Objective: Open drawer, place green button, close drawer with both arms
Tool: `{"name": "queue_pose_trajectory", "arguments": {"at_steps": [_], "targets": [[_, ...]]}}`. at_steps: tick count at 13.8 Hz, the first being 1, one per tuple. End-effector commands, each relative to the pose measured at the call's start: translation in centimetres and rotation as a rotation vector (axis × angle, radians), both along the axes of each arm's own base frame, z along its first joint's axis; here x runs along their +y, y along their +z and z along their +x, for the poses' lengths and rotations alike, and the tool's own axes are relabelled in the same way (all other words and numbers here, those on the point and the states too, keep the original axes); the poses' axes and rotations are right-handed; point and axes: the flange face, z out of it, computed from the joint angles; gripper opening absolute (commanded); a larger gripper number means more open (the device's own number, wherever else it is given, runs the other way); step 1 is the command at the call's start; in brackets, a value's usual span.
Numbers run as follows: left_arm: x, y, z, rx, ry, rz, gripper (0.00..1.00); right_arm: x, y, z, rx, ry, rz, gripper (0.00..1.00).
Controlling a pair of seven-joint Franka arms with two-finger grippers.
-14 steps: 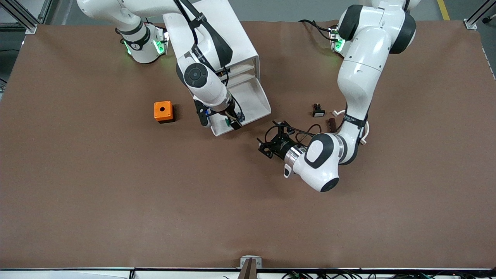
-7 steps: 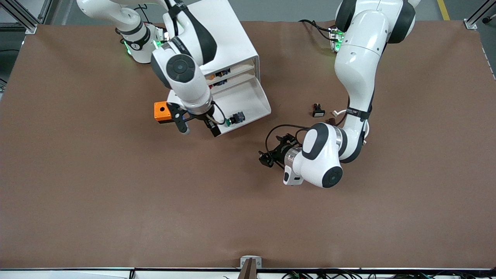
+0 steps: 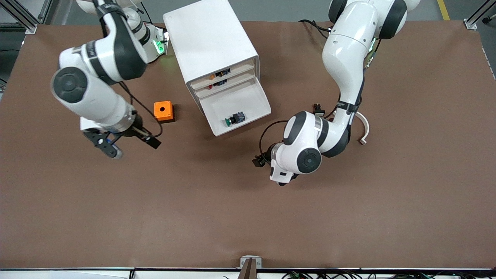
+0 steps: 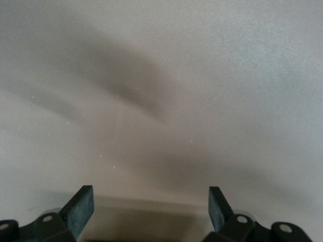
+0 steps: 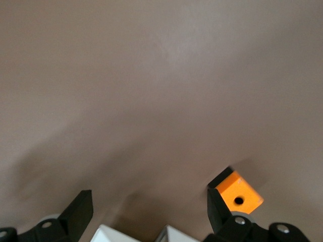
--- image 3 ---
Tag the aluminium frame profile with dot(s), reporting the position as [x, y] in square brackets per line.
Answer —
[480, 13]
[27, 25]

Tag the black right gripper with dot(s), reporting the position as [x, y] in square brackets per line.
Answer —
[136, 131]

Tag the white drawer holding orange button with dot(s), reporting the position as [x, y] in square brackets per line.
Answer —
[244, 66]

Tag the white drawer holding red button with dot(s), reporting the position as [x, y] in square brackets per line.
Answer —
[244, 76]

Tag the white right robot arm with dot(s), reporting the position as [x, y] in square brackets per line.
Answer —
[93, 97]

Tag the orange push button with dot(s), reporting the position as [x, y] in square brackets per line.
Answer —
[221, 73]

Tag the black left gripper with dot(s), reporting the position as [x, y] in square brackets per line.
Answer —
[264, 159]

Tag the white drawer cabinet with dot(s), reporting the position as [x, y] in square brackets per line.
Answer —
[209, 38]

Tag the red push button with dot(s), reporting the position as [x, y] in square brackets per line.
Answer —
[219, 83]

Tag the grey bracket with brown post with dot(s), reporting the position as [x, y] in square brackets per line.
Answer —
[250, 271]

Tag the orange box with hole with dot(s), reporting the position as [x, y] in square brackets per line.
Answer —
[158, 114]

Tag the white drawer holding green button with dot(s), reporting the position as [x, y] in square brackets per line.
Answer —
[248, 100]

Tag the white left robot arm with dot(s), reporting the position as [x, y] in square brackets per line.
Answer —
[345, 58]

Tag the green push button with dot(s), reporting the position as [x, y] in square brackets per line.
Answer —
[234, 118]

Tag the white table edge board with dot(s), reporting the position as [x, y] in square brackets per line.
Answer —
[77, 276]

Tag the white curved bracket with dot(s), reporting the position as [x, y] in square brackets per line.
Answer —
[366, 130]

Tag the metal base connector bracket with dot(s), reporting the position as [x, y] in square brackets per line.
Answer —
[162, 38]

